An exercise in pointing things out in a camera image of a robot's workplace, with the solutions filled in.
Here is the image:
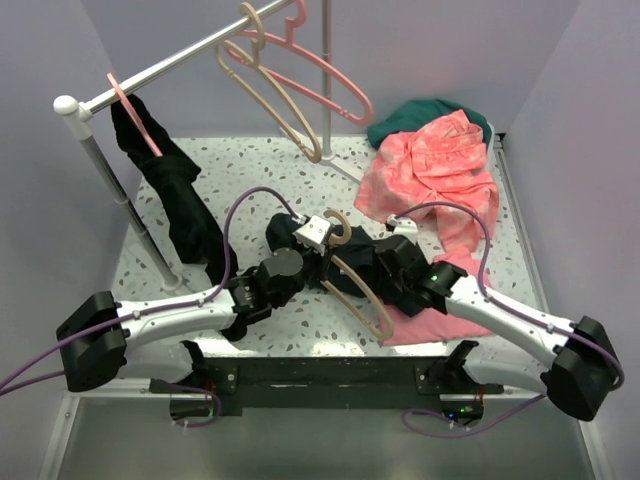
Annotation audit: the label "beige hanger front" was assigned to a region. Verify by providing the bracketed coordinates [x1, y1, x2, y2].
[319, 208, 396, 341]

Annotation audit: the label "beige hanger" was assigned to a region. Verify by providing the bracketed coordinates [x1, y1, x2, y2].
[319, 208, 396, 341]
[214, 2, 322, 164]

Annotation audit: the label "dark navy shorts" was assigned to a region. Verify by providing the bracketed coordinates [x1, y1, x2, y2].
[264, 212, 436, 319]

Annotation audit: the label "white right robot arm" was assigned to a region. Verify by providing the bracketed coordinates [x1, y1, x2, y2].
[373, 235, 622, 421]

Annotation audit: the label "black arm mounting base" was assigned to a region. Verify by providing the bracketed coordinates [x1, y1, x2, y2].
[149, 341, 504, 416]

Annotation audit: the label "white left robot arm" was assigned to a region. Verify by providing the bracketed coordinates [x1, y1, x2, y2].
[56, 244, 326, 393]

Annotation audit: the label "plain pink folded shorts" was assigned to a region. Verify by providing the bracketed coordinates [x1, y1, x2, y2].
[383, 250, 492, 346]

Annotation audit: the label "black pants on hanger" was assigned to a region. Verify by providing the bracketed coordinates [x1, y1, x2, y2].
[109, 97, 249, 342]

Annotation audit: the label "pink patterned shorts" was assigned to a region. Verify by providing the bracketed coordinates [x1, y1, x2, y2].
[354, 110, 499, 253]

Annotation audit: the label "beige hanger rear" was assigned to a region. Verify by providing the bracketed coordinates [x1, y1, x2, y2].
[214, 2, 322, 164]

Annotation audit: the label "pink empty hanger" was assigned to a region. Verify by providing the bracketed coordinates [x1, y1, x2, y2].
[224, 0, 375, 125]

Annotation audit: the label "pink hanger holding pants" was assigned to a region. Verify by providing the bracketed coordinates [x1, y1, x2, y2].
[107, 72, 163, 157]

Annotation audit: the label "teal green garment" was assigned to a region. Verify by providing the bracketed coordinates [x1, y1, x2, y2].
[366, 99, 493, 150]

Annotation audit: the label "white metal clothes rack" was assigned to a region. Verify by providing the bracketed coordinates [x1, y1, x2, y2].
[53, 0, 371, 294]

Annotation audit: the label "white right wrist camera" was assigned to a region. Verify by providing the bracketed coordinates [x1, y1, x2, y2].
[385, 214, 419, 239]

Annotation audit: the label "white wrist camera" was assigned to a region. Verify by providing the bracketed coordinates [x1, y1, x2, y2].
[385, 214, 419, 239]
[293, 215, 333, 254]

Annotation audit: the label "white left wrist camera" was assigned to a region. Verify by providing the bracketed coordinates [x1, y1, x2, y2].
[293, 215, 333, 254]

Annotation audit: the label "aluminium frame rail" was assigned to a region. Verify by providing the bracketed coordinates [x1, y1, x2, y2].
[41, 135, 610, 479]

